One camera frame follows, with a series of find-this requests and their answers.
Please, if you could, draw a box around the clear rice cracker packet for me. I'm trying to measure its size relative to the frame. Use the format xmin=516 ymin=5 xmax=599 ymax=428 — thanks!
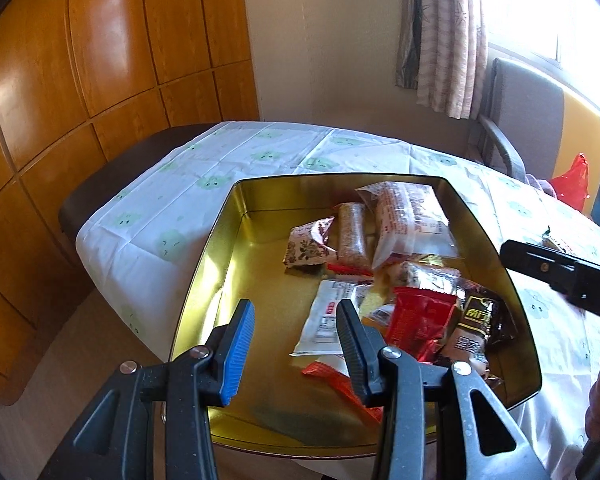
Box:
xmin=336 ymin=202 xmax=376 ymax=277

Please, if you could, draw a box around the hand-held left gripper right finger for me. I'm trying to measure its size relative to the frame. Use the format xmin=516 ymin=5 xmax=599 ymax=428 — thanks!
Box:
xmin=335 ymin=299 xmax=553 ymax=480

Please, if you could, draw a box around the small brown white snack packet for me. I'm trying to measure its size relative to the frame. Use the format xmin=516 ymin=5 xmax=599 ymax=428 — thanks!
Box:
xmin=281 ymin=216 xmax=337 ymax=268

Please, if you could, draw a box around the cloud print tablecloth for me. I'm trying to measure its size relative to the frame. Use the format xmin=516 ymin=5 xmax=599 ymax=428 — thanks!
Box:
xmin=75 ymin=120 xmax=600 ymax=480

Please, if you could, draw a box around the clear wafer biscuit packet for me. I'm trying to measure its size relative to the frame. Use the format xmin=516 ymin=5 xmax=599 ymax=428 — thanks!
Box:
xmin=541 ymin=227 xmax=578 ymax=256

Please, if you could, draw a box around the red plastic bag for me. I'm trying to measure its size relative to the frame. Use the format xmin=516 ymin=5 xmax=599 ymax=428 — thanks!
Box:
xmin=550 ymin=154 xmax=591 ymax=211

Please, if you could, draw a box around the pink patterned curtain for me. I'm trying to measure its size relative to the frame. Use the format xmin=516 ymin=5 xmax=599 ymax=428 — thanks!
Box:
xmin=395 ymin=0 xmax=491 ymax=121

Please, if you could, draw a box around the dark brown snack packet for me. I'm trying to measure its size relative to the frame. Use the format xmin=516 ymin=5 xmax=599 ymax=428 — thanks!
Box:
xmin=437 ymin=285 xmax=518 ymax=366

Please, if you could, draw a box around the grey yellow armchair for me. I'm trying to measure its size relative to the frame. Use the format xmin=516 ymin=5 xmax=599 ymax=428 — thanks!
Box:
xmin=467 ymin=57 xmax=600 ymax=231

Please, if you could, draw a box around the wooden cabinet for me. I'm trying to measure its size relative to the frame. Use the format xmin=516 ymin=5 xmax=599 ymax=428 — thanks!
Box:
xmin=0 ymin=0 xmax=261 ymax=411

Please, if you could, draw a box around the red foil snack packet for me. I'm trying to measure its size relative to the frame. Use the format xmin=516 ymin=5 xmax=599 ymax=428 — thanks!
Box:
xmin=385 ymin=286 xmax=461 ymax=361

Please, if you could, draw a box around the white red snack packet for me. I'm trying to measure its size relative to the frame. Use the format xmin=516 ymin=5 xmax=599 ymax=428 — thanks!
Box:
xmin=301 ymin=355 xmax=383 ymax=423

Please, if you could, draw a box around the clear bag of snacks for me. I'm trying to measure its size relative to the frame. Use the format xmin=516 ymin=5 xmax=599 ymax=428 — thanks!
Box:
xmin=355 ymin=181 xmax=458 ymax=271

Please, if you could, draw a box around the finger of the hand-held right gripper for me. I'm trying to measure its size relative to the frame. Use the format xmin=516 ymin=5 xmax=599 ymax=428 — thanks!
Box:
xmin=500 ymin=240 xmax=578 ymax=293

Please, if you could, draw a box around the gold tin box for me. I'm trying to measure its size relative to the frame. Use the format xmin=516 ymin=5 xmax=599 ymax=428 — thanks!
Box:
xmin=169 ymin=174 xmax=541 ymax=448

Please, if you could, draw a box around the white grey snack packet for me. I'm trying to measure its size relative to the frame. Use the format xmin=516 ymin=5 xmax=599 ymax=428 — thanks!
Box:
xmin=290 ymin=280 xmax=376 ymax=358

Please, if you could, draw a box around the yellow black snack packet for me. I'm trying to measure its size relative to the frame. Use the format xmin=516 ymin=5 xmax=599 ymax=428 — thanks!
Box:
xmin=387 ymin=255 xmax=463 ymax=293

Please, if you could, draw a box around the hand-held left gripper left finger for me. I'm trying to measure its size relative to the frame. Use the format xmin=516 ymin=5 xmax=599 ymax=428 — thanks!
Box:
xmin=40 ymin=299 xmax=257 ymax=480

